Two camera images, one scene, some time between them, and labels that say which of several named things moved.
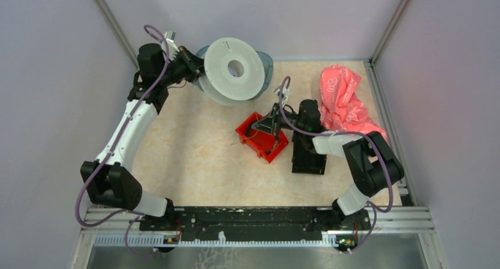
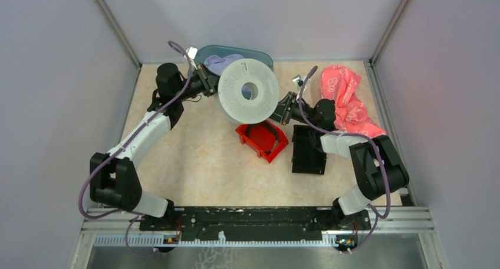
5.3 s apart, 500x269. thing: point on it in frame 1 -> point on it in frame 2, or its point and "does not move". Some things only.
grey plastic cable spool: (234, 70) -> (233, 78)
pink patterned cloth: (340, 110) does not move
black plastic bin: (305, 158) does not move
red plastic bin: (263, 143) does not move
